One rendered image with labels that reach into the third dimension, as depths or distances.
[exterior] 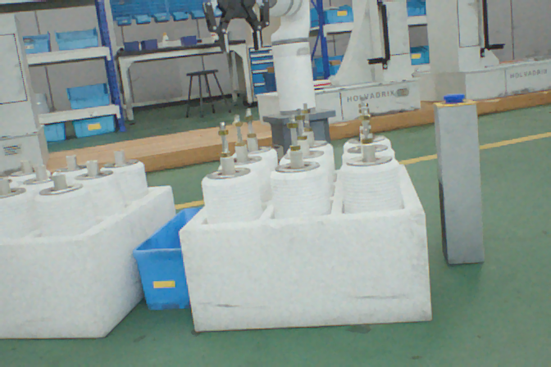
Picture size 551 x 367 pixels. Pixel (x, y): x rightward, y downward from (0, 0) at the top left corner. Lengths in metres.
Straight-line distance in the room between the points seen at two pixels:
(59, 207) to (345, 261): 0.49
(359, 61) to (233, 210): 2.48
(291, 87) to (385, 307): 0.64
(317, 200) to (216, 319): 0.26
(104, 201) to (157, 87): 8.09
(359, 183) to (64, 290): 0.53
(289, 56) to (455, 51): 2.32
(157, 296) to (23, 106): 1.87
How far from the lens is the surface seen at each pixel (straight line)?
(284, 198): 0.89
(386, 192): 0.89
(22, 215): 1.09
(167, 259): 1.04
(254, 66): 6.38
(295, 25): 1.38
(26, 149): 2.77
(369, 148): 0.90
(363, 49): 3.33
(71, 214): 1.02
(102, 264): 1.02
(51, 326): 1.07
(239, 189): 0.91
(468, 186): 1.11
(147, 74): 9.17
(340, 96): 3.07
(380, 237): 0.87
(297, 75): 1.35
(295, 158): 0.91
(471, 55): 3.63
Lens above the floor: 0.42
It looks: 11 degrees down
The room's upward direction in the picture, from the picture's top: 7 degrees counter-clockwise
